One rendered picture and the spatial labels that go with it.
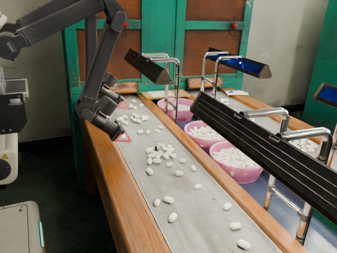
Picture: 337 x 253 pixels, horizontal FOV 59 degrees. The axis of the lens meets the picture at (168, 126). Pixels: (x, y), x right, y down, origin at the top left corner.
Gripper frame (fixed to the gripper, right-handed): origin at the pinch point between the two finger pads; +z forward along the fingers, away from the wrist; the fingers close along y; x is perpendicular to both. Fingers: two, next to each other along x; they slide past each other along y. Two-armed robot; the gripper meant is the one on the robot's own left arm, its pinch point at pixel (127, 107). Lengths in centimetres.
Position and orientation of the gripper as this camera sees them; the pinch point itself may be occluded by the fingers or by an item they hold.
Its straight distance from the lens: 170.9
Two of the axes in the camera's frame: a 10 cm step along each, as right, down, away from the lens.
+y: -3.8, -3.8, 8.5
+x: -6.2, 7.8, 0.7
